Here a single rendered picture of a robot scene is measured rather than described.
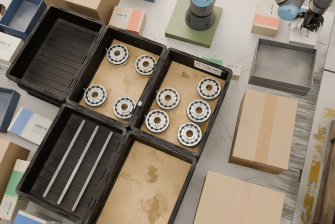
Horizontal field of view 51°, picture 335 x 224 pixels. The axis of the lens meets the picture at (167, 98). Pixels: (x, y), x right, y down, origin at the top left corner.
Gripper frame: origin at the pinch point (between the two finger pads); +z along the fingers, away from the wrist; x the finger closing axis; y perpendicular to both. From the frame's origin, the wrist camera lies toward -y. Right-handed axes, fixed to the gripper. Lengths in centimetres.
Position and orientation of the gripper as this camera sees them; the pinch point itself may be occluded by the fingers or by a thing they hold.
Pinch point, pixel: (303, 27)
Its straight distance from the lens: 185.4
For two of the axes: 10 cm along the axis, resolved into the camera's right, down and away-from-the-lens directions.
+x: 9.7, 2.3, -1.3
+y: -2.6, 9.2, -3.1
